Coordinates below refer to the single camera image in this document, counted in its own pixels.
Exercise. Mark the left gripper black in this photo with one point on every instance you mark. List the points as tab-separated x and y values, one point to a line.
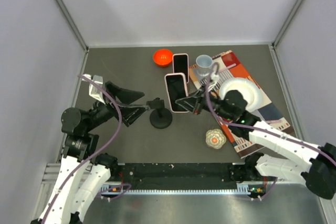
126	96

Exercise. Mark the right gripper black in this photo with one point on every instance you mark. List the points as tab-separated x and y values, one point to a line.
193	104

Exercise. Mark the black round-base phone stand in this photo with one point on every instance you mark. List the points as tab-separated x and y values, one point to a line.
160	117

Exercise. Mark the phone with pink case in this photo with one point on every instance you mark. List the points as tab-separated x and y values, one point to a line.
180	63

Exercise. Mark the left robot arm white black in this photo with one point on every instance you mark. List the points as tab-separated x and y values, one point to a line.
83	167

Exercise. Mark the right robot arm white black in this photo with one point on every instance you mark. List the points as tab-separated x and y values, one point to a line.
301	162

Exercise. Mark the light blue mug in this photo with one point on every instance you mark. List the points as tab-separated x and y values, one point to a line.
204	64

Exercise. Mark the floral patterned small dish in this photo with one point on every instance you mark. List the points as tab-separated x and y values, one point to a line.
215	139

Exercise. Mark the pink plastic utensil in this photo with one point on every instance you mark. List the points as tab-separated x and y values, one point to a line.
227	68

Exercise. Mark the orange plastic bowl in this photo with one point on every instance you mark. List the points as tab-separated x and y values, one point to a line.
163	57

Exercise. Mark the white paper plate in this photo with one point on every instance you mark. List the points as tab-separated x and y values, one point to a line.
248	90

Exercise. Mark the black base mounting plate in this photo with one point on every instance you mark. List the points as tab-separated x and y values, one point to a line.
181	175

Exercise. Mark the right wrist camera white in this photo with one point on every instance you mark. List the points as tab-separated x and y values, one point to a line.
211	82

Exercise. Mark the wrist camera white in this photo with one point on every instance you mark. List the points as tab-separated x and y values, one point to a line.
94	92
211	82

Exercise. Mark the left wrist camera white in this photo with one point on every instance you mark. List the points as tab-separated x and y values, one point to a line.
94	92

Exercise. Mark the grey slotted cable duct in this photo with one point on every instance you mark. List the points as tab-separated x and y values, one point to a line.
241	189

